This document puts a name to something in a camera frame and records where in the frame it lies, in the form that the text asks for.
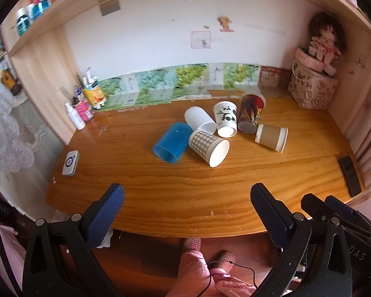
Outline white tube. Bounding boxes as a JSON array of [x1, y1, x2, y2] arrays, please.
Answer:
[[84, 67, 98, 89]]

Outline panda print paper cup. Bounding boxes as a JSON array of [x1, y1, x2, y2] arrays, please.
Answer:
[[213, 101, 238, 138]]

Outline brown corrugated paper cup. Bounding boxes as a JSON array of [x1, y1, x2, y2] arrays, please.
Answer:
[[255, 124, 289, 153]]

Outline brown cardboard sheet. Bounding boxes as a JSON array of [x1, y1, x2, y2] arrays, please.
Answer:
[[259, 66, 294, 91]]

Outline printed storage basket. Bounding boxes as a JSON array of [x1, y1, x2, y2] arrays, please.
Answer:
[[287, 59, 339, 110]]

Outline white lace curtain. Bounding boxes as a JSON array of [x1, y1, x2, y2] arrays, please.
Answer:
[[0, 68, 61, 181]]

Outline white plastic cup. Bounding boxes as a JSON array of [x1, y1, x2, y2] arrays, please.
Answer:
[[185, 106, 217, 136]]

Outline blue plastic cup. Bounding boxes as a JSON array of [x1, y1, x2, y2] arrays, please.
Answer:
[[152, 122, 194, 164]]

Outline pink tin can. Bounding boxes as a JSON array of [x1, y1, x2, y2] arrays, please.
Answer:
[[73, 99, 95, 121]]

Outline white spray bottle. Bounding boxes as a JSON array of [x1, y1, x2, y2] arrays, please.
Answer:
[[65, 102, 86, 131]]

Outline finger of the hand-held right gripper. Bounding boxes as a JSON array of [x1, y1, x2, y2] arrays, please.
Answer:
[[301, 193, 329, 222], [324, 196, 371, 239]]

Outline white remote device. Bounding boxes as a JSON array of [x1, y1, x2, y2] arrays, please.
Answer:
[[62, 150, 80, 177]]

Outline yellow toy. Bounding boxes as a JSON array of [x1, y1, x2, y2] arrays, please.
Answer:
[[1, 69, 21, 96]]

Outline pink round box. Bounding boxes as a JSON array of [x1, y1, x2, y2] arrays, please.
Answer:
[[294, 47, 325, 72]]

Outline pink knit slipper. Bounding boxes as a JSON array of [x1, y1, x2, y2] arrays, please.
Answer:
[[215, 251, 237, 271], [182, 237, 202, 252]]

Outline checkered paper cup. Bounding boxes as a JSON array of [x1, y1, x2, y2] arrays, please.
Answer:
[[188, 130, 230, 168]]

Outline black cable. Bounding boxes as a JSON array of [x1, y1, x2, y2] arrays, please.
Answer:
[[200, 261, 258, 297]]

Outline rag doll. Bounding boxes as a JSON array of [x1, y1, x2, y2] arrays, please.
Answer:
[[308, 12, 347, 77]]

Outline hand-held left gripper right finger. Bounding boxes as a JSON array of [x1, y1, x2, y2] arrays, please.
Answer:
[[250, 183, 353, 297]]

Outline yellow snack packet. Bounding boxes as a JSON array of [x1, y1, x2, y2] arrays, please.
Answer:
[[83, 87, 107, 110]]

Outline black rectangular remote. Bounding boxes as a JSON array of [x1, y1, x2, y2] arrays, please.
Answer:
[[338, 156, 362, 198]]

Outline yellow bear wall sticker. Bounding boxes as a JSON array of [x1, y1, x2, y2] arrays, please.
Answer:
[[218, 16, 235, 33]]

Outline wooden desk shelf unit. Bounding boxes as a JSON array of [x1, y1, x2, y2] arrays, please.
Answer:
[[0, 0, 371, 197]]

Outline green grape printed paper strip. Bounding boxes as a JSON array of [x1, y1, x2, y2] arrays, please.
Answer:
[[94, 63, 262, 112]]

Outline teal bottle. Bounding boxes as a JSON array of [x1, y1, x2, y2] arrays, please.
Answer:
[[31, 0, 52, 20], [16, 8, 30, 36]]

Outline pink square wall sticker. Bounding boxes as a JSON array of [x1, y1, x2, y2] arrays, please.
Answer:
[[190, 30, 212, 49]]

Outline person's pink trouser legs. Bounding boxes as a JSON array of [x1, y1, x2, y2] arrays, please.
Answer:
[[168, 250, 257, 297]]

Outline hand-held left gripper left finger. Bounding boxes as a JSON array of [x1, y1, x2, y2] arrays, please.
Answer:
[[22, 183, 125, 297]]

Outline dark red printed cup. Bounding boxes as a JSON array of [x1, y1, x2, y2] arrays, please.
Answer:
[[237, 93, 265, 134]]

